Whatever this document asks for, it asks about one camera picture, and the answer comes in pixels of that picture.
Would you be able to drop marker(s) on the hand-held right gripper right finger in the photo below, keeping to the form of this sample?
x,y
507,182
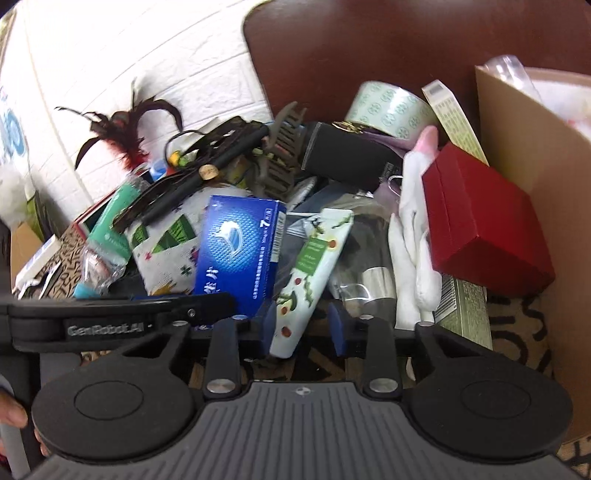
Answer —
x,y
338,332

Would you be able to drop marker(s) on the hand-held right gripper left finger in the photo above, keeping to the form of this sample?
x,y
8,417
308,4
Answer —
x,y
267,332

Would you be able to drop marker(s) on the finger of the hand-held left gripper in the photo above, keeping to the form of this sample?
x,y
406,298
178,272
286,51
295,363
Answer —
x,y
207,304

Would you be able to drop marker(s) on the blue medicine box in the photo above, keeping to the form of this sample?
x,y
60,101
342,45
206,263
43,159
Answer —
x,y
235,249

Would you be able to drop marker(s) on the white green cream tube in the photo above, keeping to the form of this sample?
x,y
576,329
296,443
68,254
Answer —
x,y
309,263

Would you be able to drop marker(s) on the red gift box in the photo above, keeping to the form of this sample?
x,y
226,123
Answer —
x,y
485,221

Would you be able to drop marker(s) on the brown cardboard box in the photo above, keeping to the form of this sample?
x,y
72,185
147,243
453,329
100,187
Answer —
x,y
554,184

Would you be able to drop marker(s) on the person's left hand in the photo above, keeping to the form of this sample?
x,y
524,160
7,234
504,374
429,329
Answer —
x,y
11,410

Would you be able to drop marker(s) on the white tree print pouch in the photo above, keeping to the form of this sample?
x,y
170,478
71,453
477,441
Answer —
x,y
171,258

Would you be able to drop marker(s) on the metal nail pliers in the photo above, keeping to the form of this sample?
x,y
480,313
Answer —
x,y
44,277

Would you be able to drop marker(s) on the white flat box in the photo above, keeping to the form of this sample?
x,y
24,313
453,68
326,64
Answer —
x,y
41,254

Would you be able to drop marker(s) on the red edged flat case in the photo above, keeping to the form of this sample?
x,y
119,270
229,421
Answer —
x,y
90,221

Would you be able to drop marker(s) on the green label plastic bottle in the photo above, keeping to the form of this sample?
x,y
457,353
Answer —
x,y
111,217

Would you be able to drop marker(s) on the olive green box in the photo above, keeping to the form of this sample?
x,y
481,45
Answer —
x,y
466,314

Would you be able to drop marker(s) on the white knit glove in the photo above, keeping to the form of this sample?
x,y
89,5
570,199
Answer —
x,y
411,221

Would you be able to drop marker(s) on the tan black patterned tablecloth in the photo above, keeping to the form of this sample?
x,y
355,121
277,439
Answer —
x,y
517,332

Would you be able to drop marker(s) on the black rectangular box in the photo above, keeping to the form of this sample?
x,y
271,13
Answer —
x,y
346,152

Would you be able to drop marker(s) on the brown hair claw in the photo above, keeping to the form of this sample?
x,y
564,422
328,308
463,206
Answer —
x,y
281,138

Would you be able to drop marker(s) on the dark red feather accessory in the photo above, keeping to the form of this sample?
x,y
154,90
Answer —
x,y
124,138

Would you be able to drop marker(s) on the blue printed white bag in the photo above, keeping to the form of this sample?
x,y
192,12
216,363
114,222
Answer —
x,y
11,129

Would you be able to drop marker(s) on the green patterned tape roll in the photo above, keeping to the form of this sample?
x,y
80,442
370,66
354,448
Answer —
x,y
392,108

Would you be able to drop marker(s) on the narrow yellow-green box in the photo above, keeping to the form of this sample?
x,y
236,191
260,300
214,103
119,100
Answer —
x,y
455,115

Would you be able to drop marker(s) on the brown leather chair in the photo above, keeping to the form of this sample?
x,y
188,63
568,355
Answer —
x,y
369,41

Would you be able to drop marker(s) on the clear plastic wrap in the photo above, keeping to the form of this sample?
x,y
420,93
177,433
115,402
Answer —
x,y
512,74

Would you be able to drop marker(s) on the white plastic bag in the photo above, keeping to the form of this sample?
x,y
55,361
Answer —
x,y
563,101

